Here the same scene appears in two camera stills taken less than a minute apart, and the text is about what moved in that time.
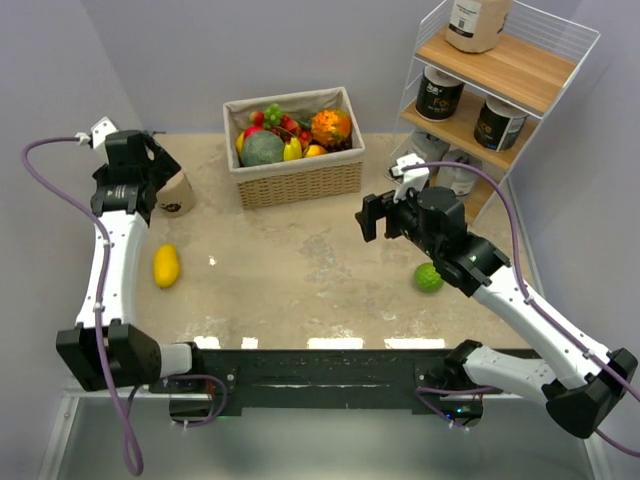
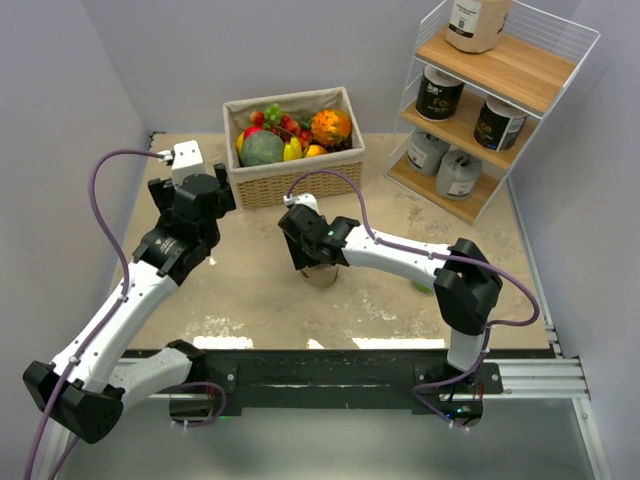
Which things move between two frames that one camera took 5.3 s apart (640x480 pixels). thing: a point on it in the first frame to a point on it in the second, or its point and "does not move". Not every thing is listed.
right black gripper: (376, 206) to (301, 259)
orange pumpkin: (331, 127) does not move
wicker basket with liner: (294, 147) does not move
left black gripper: (163, 166) to (164, 193)
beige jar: (475, 25) does not move
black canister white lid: (498, 125) does not move
